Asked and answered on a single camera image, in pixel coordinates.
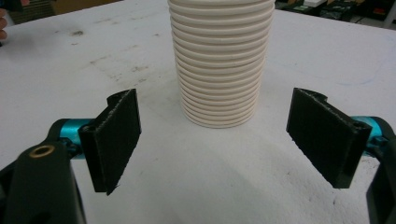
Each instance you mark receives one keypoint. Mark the white stand post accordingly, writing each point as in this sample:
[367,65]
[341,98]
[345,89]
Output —
[390,14]

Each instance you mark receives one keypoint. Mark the white box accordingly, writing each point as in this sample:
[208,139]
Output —
[314,2]

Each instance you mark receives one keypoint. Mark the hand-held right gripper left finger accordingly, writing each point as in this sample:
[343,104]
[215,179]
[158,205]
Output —
[113,140]

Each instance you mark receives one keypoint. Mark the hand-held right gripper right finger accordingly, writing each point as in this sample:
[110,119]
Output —
[323,137]

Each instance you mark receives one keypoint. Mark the dark ribbed panel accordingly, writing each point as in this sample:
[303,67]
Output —
[31,14]

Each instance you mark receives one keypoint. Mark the white ribbed cup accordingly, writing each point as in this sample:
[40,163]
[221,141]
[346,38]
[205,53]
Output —
[220,62]

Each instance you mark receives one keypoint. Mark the dark green crate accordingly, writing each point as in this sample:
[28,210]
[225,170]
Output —
[331,14]

